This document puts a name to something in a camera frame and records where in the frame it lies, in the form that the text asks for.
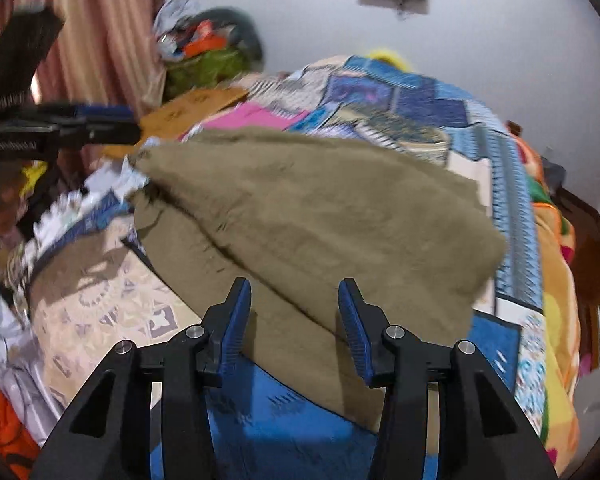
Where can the brown wooden door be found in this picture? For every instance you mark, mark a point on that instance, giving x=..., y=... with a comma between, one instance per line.
x=585, y=267

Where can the green bag with clutter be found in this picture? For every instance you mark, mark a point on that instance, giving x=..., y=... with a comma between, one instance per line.
x=202, y=48

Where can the brown cardboard box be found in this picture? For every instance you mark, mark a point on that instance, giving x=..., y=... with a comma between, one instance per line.
x=176, y=117

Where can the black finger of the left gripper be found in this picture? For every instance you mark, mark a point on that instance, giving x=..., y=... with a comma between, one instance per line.
x=105, y=133
x=85, y=110

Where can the white crumpled cloth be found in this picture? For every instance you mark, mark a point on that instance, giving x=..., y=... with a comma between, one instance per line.
x=116, y=175

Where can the olive khaki pants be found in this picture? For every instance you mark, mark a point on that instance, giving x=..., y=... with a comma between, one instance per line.
x=296, y=215

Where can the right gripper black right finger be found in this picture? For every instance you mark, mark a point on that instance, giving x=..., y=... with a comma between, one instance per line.
x=483, y=432

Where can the yellow pillow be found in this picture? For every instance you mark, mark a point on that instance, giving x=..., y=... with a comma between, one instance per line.
x=391, y=58

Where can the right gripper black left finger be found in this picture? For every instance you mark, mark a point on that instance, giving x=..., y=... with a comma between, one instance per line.
x=105, y=431

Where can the pink striped curtain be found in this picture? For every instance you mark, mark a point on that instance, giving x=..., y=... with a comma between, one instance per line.
x=106, y=53

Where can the orange yellow fleece blanket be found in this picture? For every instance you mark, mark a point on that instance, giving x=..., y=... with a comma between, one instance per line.
x=560, y=430

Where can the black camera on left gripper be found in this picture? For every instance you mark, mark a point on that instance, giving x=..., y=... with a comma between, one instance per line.
x=24, y=44

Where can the folded pink pants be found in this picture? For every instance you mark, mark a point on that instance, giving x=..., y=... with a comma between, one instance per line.
x=248, y=114

